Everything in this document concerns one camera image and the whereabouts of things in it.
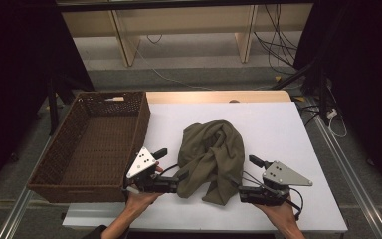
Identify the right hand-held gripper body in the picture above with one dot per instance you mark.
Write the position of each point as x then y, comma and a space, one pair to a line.
283, 176

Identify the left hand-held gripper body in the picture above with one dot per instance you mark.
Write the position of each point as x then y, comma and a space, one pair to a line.
142, 164

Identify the black curtain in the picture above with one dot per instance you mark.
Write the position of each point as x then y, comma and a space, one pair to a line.
13, 66
371, 66

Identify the olive green cloth garment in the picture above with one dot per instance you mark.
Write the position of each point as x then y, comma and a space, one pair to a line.
212, 149

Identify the black metal crossbar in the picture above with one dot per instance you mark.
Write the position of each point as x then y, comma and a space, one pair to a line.
179, 6

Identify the yellow tape piece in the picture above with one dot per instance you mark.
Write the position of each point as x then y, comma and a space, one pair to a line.
278, 78
299, 99

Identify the brown wicker basket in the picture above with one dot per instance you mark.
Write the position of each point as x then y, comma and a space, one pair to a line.
96, 149

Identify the beige basket tag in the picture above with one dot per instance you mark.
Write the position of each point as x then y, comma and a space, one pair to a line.
114, 99

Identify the light wooden shelf unit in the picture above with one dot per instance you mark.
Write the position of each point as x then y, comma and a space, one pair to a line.
185, 20

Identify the aluminium floor rail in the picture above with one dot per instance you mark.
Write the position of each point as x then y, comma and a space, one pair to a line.
20, 202
354, 179

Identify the person's left hand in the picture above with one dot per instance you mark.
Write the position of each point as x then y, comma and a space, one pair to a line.
139, 201

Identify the black metal stand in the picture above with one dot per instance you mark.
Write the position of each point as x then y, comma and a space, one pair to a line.
291, 78
52, 113

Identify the person's right hand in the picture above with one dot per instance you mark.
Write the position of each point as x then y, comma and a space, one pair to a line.
280, 215

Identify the white power adapter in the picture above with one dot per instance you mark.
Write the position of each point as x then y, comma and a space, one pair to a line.
331, 114

